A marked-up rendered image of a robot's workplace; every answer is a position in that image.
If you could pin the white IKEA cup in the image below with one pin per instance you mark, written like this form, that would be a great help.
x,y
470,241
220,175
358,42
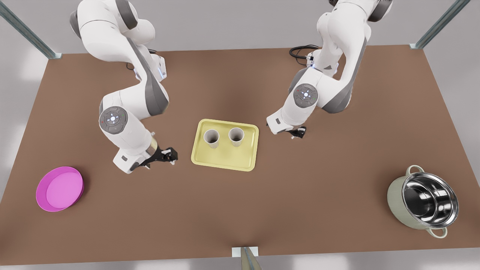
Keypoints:
x,y
212,138
236,136

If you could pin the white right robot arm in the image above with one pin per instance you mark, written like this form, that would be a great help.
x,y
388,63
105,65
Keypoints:
x,y
123,131

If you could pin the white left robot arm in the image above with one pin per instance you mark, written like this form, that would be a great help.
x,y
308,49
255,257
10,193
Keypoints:
x,y
333,45

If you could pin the silver frame post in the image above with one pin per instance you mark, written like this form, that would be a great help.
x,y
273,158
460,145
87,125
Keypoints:
x,y
26,30
439,24
247,258

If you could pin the pink round plate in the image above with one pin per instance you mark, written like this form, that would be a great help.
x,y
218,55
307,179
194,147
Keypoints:
x,y
60,188

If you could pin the pale green steel pot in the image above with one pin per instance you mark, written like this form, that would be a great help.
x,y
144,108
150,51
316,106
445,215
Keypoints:
x,y
423,201

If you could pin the yellow rectangular tray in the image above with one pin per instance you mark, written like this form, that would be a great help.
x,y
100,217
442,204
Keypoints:
x,y
225,144

